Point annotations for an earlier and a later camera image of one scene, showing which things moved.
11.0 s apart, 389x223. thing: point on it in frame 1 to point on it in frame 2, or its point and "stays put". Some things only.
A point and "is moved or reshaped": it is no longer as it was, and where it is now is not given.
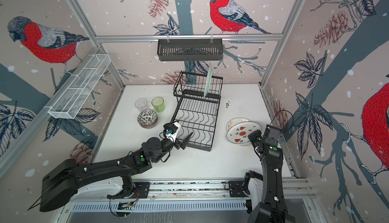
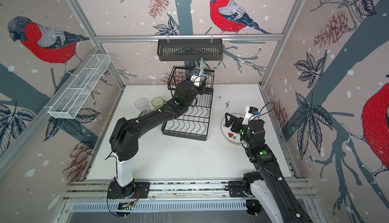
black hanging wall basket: [173, 50] stays put
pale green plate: [208, 81] to [201, 71]
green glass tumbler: [158, 103] stays put
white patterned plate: [238, 133] is moved or reshaped
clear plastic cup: [142, 104] stays put
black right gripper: [253, 135] to [235, 119]
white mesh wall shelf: [77, 89] stays put
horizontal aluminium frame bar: [155, 38] stays put
